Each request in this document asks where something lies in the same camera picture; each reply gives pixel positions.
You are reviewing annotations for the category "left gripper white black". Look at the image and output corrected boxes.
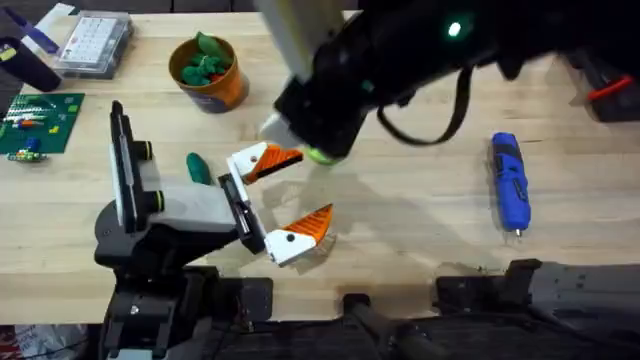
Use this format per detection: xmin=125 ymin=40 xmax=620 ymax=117
xmin=137 ymin=141 xmax=335 ymax=268

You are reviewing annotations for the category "white plastic bag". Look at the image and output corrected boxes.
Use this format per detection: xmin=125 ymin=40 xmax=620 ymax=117
xmin=0 ymin=323 xmax=92 ymax=360

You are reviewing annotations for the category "black cylinder with yellow label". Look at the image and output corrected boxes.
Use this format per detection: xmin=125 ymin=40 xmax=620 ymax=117
xmin=0 ymin=35 xmax=63 ymax=94

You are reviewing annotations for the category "green disc with holes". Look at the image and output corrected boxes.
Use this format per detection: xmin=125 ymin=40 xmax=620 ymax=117
xmin=305 ymin=146 xmax=342 ymax=167

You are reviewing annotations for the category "black cable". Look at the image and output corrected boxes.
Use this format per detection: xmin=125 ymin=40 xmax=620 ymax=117
xmin=376 ymin=66 xmax=474 ymax=148

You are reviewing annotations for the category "black upright left wrist plate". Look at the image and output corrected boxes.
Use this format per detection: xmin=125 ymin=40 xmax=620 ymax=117
xmin=109 ymin=99 xmax=147 ymax=234

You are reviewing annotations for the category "blue and white flat box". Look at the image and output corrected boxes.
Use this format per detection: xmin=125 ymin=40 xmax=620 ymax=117
xmin=3 ymin=1 xmax=76 ymax=55

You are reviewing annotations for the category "orange tub with green toys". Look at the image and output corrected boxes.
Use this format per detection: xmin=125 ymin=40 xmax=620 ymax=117
xmin=167 ymin=30 xmax=251 ymax=115

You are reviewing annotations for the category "blue electric screwdriver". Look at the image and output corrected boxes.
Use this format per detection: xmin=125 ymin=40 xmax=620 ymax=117
xmin=489 ymin=131 xmax=533 ymax=238

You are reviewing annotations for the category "clear plastic box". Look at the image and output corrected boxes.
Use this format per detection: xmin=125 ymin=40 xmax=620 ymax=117
xmin=51 ymin=10 xmax=135 ymax=81

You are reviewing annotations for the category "black rail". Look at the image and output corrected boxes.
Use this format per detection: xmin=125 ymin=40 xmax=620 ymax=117
xmin=199 ymin=277 xmax=640 ymax=360

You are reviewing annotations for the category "green vegetable toy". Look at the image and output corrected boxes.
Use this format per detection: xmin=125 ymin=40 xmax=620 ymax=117
xmin=185 ymin=151 xmax=214 ymax=187

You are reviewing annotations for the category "green board with toy blocks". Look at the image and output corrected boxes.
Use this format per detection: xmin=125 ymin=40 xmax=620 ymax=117
xmin=0 ymin=92 xmax=86 ymax=163

